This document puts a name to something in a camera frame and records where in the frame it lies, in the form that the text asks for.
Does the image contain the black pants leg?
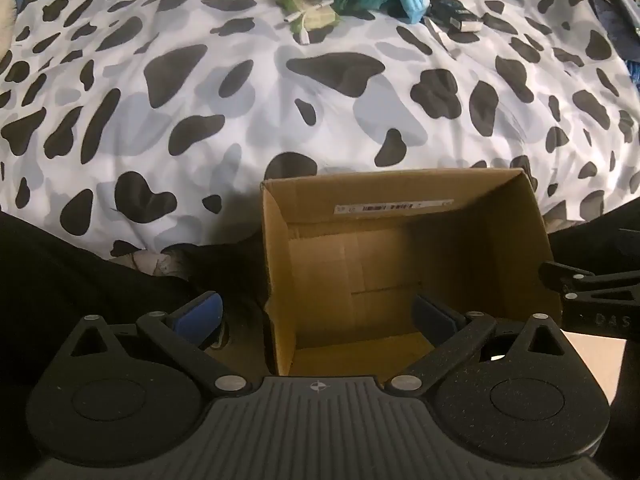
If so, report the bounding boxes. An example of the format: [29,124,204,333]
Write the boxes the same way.
[547,200,640,281]
[0,210,271,396]

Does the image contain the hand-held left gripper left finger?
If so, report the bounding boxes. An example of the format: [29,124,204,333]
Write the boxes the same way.
[67,290,247,397]

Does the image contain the cow print blanket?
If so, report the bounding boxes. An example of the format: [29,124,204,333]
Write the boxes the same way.
[0,0,640,266]

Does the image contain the grey cloth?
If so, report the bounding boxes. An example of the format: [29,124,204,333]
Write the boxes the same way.
[112,250,193,281]

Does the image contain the brown cardboard box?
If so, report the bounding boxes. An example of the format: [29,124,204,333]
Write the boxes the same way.
[260,167,563,377]

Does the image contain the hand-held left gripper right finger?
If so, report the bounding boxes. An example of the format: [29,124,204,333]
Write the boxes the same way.
[391,294,570,396]

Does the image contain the green cloth pouch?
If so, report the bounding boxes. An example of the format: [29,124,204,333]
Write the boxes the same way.
[300,7,343,28]

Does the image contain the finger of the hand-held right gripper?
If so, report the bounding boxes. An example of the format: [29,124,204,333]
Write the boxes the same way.
[539,260,640,306]

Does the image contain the black electronic device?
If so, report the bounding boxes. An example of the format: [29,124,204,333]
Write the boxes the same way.
[425,0,483,33]

